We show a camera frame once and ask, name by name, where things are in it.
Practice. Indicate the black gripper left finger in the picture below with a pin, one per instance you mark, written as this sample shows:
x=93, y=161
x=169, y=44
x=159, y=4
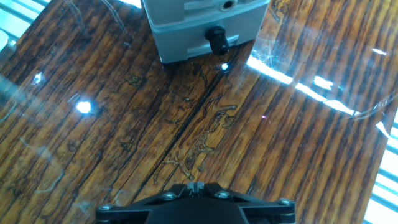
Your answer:
x=124, y=211

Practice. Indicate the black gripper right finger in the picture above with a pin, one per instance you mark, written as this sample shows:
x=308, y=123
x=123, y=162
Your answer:
x=270, y=210

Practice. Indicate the white plastic drawer cabinet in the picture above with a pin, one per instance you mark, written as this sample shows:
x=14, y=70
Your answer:
x=174, y=27

